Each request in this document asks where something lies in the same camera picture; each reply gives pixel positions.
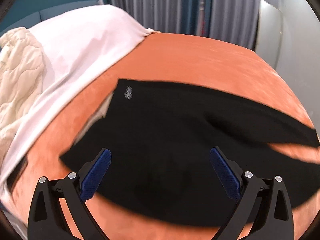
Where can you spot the cream quilted comforter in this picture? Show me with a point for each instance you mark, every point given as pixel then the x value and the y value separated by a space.
pixel 22 70

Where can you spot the black pants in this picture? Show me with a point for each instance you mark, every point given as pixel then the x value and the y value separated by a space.
pixel 160 135

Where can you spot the grey blue curtain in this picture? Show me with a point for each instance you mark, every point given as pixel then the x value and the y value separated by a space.
pixel 233 21

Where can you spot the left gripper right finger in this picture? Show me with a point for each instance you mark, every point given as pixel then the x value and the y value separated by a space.
pixel 274 219

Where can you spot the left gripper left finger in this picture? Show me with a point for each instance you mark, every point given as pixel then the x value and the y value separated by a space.
pixel 46 219

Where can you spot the orange bed cover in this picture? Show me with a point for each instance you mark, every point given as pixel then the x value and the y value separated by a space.
pixel 165 57

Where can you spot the white sheet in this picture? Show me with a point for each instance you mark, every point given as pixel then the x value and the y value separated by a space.
pixel 78 46

